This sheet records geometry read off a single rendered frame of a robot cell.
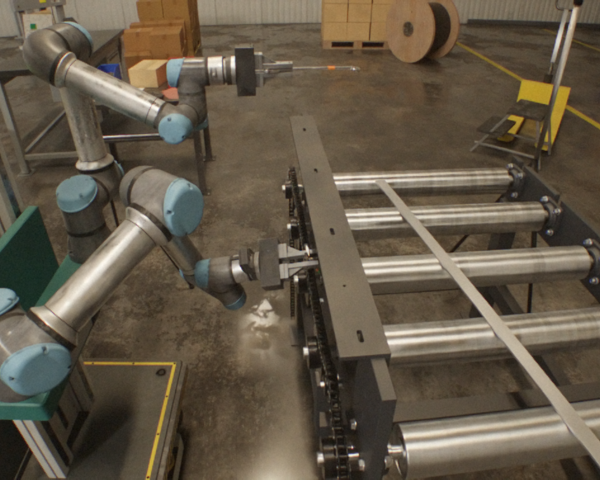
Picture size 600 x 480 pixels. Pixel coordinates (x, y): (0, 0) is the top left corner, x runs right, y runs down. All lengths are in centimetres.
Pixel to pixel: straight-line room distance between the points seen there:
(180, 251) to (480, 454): 87
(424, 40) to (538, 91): 224
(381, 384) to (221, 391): 153
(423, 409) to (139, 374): 115
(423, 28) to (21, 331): 713
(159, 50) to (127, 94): 551
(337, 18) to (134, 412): 754
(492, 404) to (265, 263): 68
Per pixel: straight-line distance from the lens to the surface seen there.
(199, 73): 130
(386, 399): 78
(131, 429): 183
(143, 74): 386
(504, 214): 185
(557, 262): 166
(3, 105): 450
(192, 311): 266
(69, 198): 144
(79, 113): 148
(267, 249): 123
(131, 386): 195
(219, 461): 206
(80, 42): 145
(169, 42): 671
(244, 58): 130
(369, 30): 875
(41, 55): 132
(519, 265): 159
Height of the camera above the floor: 177
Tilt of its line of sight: 34 degrees down
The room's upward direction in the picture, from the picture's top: straight up
